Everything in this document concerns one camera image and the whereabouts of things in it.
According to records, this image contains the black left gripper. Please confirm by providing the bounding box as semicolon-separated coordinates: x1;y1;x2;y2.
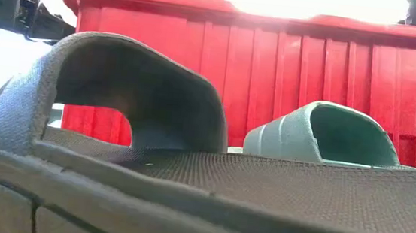
0;0;79;44

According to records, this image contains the black slide sandal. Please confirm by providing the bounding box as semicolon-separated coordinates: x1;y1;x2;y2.
0;22;416;233

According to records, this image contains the green slide sandal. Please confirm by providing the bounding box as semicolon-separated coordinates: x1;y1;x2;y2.
241;94;406;171

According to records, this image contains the red plastic bin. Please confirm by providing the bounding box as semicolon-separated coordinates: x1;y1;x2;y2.
50;0;416;171

